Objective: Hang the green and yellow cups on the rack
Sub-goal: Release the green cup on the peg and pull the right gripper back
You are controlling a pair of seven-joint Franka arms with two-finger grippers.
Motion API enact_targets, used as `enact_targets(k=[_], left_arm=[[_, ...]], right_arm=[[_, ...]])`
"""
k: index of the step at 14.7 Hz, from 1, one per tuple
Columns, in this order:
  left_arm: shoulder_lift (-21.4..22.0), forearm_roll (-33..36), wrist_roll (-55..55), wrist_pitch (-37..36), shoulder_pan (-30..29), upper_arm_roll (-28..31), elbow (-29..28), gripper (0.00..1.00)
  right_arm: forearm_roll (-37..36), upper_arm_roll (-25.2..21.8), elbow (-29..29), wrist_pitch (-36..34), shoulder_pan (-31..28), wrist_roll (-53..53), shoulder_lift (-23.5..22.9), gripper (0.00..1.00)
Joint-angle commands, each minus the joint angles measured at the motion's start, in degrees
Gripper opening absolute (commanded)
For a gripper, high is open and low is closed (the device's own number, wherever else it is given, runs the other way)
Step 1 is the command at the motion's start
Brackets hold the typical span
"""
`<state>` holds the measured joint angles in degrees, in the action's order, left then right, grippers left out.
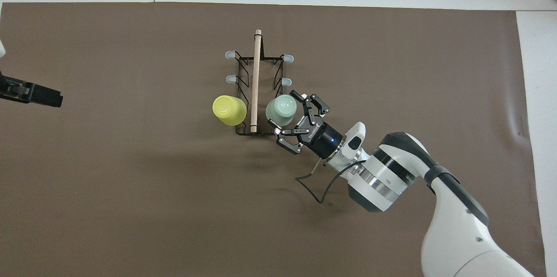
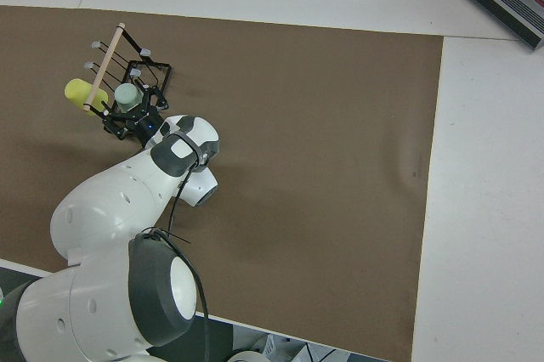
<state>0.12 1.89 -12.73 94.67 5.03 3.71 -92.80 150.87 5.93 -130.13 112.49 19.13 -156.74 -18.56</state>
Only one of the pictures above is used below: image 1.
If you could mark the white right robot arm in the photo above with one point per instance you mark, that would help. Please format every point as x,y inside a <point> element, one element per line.
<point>457,224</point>

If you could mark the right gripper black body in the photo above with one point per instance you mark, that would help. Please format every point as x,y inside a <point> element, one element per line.
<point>326,140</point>

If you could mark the yellow plastic cup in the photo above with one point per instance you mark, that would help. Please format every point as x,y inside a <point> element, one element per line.
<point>229,110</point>

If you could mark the pale green plastic cup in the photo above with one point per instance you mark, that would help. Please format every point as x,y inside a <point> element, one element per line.
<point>280,109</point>

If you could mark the brown table mat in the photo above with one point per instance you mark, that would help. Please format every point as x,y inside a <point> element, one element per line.
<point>174,203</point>

